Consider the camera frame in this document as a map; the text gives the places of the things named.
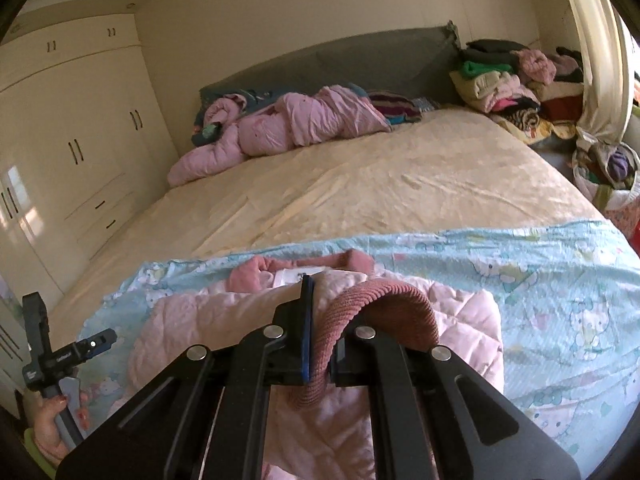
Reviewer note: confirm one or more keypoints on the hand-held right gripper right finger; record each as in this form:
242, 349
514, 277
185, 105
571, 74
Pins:
360, 355

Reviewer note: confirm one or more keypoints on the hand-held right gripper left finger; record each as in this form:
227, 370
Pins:
306, 340

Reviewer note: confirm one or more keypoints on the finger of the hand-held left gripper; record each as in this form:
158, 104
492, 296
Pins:
97, 344

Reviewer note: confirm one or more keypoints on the pink quilted jacket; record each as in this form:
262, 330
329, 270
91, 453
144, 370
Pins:
200, 320

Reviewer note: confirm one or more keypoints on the person's left forearm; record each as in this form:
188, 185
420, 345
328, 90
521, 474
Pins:
37, 462

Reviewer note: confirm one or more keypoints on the pile of folded clothes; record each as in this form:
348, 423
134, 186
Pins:
485, 85

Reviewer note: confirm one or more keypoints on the bag full of clothes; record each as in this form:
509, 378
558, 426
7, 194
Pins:
615, 165

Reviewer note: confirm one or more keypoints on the person's left hand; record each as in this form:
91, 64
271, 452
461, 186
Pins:
42, 430

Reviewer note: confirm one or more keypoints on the bed with beige cover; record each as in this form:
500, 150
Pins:
350, 185

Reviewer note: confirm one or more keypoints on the light blue cartoon bed sheet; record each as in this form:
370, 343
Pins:
550, 280

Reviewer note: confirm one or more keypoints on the crumpled pink down jacket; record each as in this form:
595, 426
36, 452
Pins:
300, 120

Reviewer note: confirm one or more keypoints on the cream wardrobe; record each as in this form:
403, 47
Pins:
75, 110

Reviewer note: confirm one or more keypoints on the striped knitted cloth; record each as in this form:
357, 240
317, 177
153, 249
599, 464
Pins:
395, 107

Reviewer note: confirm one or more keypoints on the dark teal pillow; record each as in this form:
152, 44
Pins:
220, 94

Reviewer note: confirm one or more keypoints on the grey padded headboard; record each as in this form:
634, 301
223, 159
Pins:
350, 60

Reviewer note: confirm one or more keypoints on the window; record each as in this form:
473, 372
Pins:
634, 75

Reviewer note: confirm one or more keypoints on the cream curtain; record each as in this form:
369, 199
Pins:
595, 35

